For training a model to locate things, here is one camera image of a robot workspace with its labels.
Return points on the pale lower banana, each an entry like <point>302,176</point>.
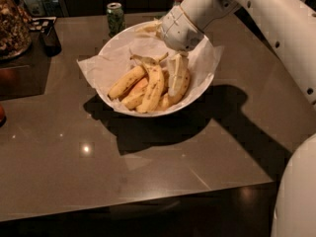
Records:
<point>135,95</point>

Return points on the yellow banana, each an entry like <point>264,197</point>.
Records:
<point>125,82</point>
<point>176,92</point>

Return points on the glass jar of snacks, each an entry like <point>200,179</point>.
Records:
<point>15,37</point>

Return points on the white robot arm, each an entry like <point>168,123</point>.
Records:
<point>289,26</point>

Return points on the red round object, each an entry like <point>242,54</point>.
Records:
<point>2,115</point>

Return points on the green soda can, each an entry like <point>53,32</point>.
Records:
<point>115,15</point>

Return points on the spotted middle banana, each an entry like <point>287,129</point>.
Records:
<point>155,84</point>

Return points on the white bowl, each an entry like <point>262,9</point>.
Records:
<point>115,63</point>

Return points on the dark phone stand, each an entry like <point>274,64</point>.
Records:
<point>49,39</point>

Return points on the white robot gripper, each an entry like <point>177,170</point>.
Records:
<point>179,30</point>

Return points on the white paper liner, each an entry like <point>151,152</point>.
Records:
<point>112,62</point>

